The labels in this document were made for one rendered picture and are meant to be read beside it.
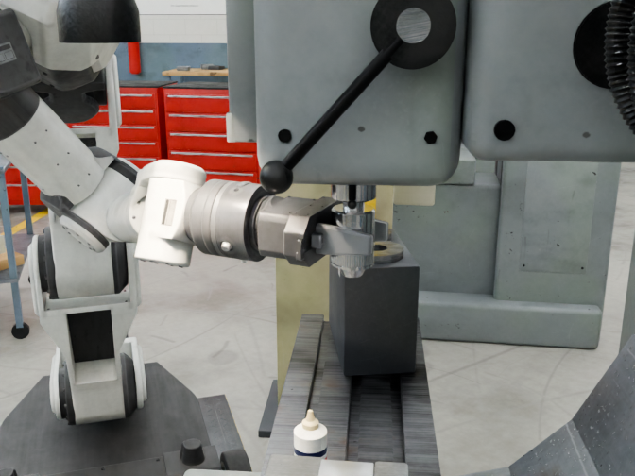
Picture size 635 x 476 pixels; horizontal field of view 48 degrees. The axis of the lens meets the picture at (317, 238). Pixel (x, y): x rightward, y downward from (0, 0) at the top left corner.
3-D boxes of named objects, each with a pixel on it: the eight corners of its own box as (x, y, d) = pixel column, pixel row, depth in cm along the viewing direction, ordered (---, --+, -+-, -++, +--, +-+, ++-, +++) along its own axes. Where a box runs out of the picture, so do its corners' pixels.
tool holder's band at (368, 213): (365, 210, 80) (365, 201, 79) (382, 220, 75) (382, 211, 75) (325, 212, 78) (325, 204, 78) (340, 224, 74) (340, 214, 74)
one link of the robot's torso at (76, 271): (43, 290, 146) (19, 54, 137) (132, 281, 151) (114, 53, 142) (37, 312, 132) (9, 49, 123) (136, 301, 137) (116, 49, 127)
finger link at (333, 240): (371, 259, 75) (317, 251, 77) (372, 229, 74) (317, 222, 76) (367, 263, 73) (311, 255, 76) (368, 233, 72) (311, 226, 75)
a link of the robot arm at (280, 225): (302, 203, 72) (199, 192, 76) (301, 294, 74) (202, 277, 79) (347, 178, 83) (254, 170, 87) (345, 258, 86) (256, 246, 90)
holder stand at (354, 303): (342, 377, 117) (344, 260, 112) (328, 323, 138) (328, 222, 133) (416, 373, 118) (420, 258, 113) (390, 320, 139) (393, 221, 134)
